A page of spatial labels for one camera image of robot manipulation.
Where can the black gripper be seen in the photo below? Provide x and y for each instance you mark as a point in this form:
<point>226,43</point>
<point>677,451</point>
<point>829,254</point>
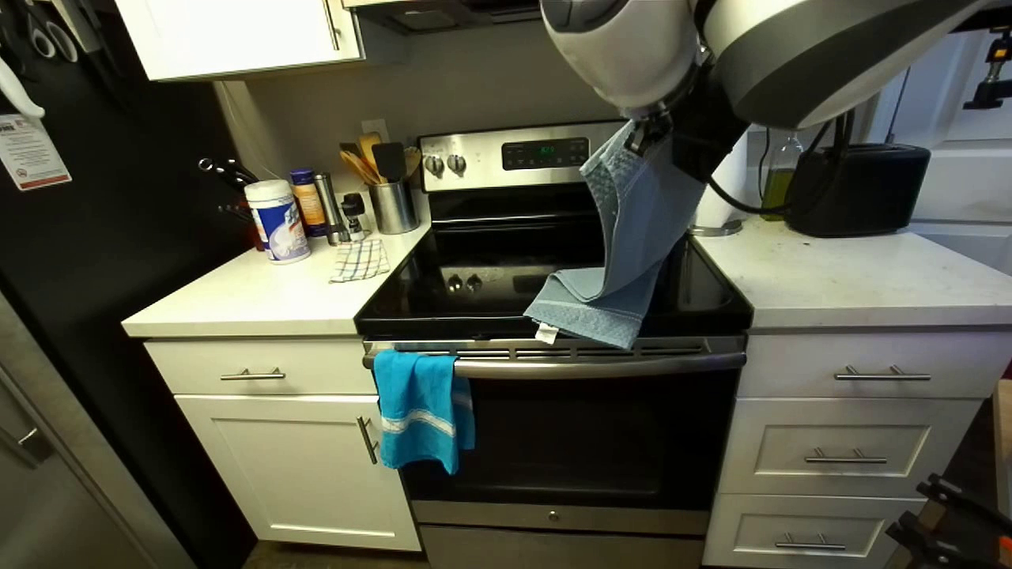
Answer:
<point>706,127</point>

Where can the light blue towel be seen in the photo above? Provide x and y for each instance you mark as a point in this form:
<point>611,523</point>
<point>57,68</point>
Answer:
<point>634,232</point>

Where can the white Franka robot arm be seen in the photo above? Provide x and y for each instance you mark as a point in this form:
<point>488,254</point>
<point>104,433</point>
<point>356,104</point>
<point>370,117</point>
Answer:
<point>802,53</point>

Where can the white paper towel roll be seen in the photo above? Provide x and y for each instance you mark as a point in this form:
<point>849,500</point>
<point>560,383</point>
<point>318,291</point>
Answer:
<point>742,183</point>

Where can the black steel oven range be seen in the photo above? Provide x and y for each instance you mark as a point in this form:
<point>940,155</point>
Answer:
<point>571,454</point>

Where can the turquoise white striped towel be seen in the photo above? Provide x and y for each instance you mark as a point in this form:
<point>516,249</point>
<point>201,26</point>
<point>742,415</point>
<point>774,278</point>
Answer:
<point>416,413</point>

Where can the black toaster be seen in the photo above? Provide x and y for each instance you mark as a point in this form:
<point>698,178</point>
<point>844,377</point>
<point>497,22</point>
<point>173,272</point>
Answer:
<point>864,190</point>

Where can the steel range hood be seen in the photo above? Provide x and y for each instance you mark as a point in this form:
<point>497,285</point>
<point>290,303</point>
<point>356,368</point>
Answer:
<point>453,10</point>

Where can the black spatula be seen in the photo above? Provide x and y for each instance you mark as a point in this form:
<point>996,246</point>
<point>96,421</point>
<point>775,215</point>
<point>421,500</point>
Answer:
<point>390,160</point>

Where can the steel utensil holder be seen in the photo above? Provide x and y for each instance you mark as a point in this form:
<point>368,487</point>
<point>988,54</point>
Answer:
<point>394,211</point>

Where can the small dark shaker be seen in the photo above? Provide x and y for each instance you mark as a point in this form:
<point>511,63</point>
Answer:
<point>356,213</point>

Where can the white panelled door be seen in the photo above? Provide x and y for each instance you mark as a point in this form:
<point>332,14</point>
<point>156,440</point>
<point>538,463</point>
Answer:
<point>968,178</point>

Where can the white grid trivet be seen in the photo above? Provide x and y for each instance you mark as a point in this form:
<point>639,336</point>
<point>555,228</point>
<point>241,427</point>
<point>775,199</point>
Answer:
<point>362,258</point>

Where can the steel pepper grinder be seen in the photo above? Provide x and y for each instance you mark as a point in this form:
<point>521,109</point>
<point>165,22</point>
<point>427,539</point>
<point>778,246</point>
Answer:
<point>331,211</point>

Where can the orange brown spice bottle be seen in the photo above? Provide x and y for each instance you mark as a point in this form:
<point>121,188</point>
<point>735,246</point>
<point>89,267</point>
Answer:
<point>309,207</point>

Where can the white drawer cabinet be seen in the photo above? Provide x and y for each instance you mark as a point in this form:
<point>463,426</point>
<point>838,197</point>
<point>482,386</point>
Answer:
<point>855,454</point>

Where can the white wipes canister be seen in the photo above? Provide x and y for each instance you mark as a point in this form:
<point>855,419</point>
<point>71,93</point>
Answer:
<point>277,223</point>

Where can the white upper cabinet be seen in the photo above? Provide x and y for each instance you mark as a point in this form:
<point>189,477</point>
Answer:
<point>233,37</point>

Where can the light wooden board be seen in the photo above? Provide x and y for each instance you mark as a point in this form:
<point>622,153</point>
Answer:
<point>1005,421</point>

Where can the white lower door cabinet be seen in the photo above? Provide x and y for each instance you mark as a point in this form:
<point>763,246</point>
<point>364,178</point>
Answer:
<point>286,463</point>

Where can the black refrigerator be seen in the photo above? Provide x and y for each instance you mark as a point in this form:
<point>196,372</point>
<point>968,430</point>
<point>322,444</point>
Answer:
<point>104,264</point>

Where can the white wall outlet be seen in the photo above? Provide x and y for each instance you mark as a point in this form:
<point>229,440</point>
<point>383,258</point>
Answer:
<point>373,131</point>

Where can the black orange camera clamp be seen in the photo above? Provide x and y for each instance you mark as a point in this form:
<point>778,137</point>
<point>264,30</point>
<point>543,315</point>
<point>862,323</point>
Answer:
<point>996,75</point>

